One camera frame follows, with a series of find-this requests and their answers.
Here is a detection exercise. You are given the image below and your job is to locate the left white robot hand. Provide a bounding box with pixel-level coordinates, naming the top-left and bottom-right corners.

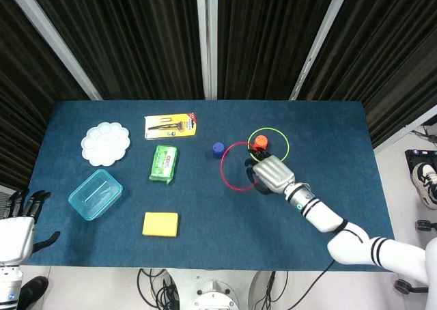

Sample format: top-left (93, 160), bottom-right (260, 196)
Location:
top-left (0, 189), bottom-right (61, 266)

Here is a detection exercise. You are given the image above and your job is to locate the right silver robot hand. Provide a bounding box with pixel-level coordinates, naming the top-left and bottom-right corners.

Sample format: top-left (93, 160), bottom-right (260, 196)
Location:
top-left (244, 145), bottom-right (296, 197)

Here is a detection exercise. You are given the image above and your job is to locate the thin yellow ring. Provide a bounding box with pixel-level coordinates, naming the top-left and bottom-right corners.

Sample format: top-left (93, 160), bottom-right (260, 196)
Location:
top-left (247, 127), bottom-right (291, 163)

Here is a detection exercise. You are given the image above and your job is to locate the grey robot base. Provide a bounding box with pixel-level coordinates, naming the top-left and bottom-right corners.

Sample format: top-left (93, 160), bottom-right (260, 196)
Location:
top-left (167, 268), bottom-right (261, 310)

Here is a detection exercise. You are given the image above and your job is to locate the black shoe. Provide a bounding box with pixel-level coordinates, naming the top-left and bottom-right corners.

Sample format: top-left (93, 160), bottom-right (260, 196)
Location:
top-left (16, 275), bottom-right (50, 310)

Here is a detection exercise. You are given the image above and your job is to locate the blue tablecloth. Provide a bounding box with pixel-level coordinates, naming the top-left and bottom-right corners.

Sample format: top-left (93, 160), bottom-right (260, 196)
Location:
top-left (25, 100), bottom-right (397, 273)

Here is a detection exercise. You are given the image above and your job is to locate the clear container with blue rim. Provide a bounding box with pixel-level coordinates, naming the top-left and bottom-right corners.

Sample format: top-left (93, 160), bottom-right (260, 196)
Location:
top-left (68, 169), bottom-right (124, 222)

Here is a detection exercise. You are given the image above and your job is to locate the green tissue pack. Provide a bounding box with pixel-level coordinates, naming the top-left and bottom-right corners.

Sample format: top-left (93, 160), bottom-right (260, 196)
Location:
top-left (148, 144), bottom-right (180, 186)

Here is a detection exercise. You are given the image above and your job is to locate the packaged peeler on yellow card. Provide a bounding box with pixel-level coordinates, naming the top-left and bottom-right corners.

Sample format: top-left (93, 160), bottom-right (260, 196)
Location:
top-left (143, 111), bottom-right (199, 141)

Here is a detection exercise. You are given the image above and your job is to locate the yellow sponge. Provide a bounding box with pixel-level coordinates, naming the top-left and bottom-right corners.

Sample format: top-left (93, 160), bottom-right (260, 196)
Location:
top-left (141, 211), bottom-right (180, 238)

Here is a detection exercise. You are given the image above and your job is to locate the white flower-shaped paint palette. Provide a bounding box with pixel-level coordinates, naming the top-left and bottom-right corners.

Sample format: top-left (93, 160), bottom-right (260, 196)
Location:
top-left (81, 122), bottom-right (132, 168)

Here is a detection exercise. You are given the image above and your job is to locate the dark pleated curtain panel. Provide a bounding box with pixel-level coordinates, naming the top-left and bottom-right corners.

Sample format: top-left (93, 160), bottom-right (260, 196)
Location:
top-left (217, 0), bottom-right (339, 101)
top-left (0, 0), bottom-right (91, 192)
top-left (23, 0), bottom-right (206, 101)
top-left (298, 0), bottom-right (437, 147)

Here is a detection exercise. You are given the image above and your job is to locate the black floor case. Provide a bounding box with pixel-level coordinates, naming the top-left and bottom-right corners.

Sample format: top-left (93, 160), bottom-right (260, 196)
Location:
top-left (404, 148), bottom-right (437, 175)

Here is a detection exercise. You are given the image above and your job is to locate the white and black sneaker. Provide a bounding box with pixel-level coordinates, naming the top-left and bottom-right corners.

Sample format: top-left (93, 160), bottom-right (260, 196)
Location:
top-left (411, 163), bottom-right (437, 210)

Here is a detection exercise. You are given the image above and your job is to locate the black chair caster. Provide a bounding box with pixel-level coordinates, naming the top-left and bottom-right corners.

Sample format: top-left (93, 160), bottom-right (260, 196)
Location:
top-left (414, 219), bottom-right (437, 233)
top-left (393, 278), bottom-right (428, 295)

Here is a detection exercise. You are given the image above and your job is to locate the thin red ring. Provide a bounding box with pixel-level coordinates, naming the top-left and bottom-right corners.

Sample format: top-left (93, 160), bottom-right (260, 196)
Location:
top-left (221, 141), bottom-right (264, 191)

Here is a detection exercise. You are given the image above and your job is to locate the black cable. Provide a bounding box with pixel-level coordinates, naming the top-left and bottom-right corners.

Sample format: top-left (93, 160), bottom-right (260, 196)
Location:
top-left (259, 260), bottom-right (337, 310)
top-left (136, 268), bottom-right (180, 310)

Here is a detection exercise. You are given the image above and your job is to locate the white partition frame post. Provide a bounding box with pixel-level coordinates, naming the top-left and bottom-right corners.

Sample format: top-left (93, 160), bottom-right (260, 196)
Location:
top-left (195, 0), bottom-right (220, 101)
top-left (290, 0), bottom-right (350, 101)
top-left (1, 0), bottom-right (104, 101)

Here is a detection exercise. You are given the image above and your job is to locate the white partition frame bar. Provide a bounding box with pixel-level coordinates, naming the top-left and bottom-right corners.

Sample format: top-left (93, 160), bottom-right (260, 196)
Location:
top-left (373, 107), bottom-right (437, 151)

